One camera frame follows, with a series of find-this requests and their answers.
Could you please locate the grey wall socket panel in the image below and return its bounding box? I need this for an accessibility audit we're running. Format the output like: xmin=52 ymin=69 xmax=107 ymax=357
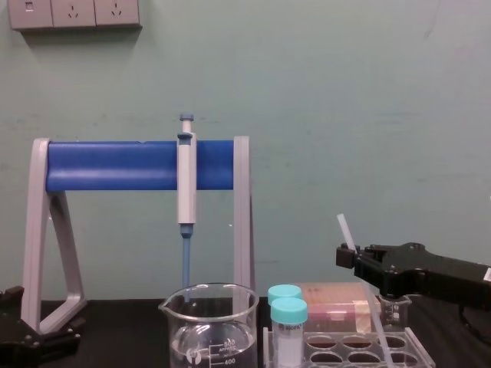
xmin=7 ymin=0 xmax=143 ymax=32

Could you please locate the teal capped sample tube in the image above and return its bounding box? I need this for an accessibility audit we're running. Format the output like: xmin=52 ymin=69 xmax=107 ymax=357
xmin=267 ymin=284 xmax=304 ymax=308
xmin=270 ymin=297 xmax=309 ymax=368

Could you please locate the clear acrylic tube rack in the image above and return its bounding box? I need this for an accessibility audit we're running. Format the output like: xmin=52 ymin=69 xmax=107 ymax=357
xmin=262 ymin=325 xmax=437 ymax=368

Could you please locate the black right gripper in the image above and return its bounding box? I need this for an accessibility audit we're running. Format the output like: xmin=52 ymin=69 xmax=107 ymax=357
xmin=335 ymin=241 xmax=491 ymax=304

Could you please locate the grey stand with blue bar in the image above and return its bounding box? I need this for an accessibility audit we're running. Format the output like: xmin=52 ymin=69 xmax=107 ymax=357
xmin=21 ymin=135 xmax=257 ymax=335

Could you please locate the white and blue pipette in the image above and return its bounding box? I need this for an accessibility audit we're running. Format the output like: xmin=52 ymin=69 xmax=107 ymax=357
xmin=176 ymin=112 xmax=198 ymax=304

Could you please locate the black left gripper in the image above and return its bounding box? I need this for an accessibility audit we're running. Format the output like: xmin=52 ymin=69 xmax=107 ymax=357
xmin=0 ymin=285 xmax=84 ymax=368

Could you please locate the large glass beaker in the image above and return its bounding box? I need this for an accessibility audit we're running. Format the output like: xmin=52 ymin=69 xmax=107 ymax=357
xmin=157 ymin=282 xmax=260 ymax=368

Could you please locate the small glass beaker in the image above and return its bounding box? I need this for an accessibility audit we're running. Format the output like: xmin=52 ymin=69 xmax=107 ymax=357
xmin=379 ymin=294 xmax=414 ymax=333

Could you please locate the clear glass stirring rod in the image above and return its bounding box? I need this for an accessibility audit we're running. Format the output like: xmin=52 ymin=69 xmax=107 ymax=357
xmin=336 ymin=213 xmax=396 ymax=367

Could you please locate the pink pipette tip box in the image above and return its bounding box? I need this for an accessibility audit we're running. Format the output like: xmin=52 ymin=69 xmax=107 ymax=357
xmin=298 ymin=282 xmax=383 ymax=335

